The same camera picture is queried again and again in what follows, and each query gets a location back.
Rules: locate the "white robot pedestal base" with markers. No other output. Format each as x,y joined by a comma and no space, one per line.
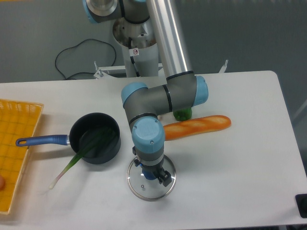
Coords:
139,48

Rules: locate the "glass pot lid blue knob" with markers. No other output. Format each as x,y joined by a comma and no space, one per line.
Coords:
150,189

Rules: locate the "orange baguette bread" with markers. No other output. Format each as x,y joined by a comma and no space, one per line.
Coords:
196,126

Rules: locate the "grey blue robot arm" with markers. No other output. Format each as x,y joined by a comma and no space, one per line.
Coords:
183,89

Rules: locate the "green bell pepper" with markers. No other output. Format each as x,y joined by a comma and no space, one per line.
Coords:
183,114

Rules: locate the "yellow woven basket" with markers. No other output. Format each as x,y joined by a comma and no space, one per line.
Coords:
17,119

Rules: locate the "dark pot blue handle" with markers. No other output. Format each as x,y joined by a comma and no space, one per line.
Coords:
79,128

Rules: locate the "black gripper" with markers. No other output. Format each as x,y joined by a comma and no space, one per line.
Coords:
152,169

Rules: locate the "white table clamp bracket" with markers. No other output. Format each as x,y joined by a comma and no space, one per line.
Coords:
108,70

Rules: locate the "black device at table edge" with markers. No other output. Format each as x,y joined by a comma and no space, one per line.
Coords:
301,201

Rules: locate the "green spring onion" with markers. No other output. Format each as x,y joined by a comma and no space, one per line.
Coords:
79,155

